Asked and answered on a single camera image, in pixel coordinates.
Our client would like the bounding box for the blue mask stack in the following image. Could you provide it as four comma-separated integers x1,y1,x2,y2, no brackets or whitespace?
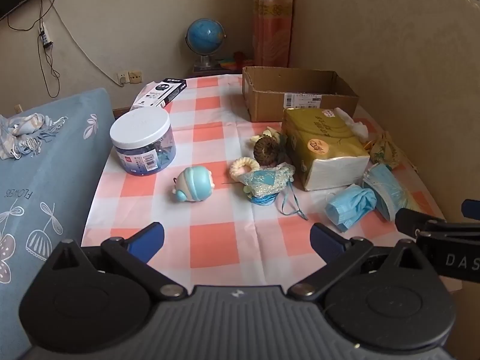
363,163,408,222

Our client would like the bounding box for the blue white round plush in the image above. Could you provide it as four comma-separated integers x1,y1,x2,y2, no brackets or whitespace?
172,166,215,203

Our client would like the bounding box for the blue lace fabric pouch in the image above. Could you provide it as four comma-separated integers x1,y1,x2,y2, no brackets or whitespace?
239,163,308,220

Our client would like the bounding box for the brown hair scrunchie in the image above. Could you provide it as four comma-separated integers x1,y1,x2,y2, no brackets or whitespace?
253,135,281,167

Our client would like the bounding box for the cream terry hair ring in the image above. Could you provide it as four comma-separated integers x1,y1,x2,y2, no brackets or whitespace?
229,156,261,182

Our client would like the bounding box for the cream yellow scrunchie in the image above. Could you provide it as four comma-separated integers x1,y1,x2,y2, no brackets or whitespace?
250,126,287,146

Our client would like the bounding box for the blue face mask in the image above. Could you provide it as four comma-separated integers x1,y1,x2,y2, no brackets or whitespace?
325,184,377,233

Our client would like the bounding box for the cream floral fabric pouch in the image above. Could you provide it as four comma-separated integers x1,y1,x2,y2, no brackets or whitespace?
364,131,407,171

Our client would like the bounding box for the gold tissue pack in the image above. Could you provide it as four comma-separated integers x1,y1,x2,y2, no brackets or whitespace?
281,108,369,191

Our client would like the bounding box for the blue floral cushion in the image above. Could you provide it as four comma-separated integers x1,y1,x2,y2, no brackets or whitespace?
1,88,114,359

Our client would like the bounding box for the pink checkered tablecloth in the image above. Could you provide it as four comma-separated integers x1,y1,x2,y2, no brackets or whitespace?
80,73,448,294

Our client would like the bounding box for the white lid plastic jar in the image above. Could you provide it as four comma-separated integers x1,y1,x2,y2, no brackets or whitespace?
110,107,176,176

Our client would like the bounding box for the patterned cloth on cushion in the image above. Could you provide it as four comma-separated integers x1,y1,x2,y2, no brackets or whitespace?
1,113,68,160

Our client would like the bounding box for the black white pen box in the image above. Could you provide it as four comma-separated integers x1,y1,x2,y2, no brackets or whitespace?
130,78,187,111

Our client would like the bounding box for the brown cardboard box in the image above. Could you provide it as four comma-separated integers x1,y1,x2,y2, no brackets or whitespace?
242,67,359,122

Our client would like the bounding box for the colourful toy on stand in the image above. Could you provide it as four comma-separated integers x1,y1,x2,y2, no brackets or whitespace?
219,51,254,71

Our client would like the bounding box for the blue desk globe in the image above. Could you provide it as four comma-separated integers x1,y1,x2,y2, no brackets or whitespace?
185,18,227,73

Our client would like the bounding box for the orange pink curtain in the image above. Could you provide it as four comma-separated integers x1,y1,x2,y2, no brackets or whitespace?
253,0,294,67

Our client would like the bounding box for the wall power socket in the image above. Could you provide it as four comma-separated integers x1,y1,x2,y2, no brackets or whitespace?
116,70,143,86

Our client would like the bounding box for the wall power adapter with cables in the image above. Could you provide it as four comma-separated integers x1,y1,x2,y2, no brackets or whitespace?
6,0,63,99

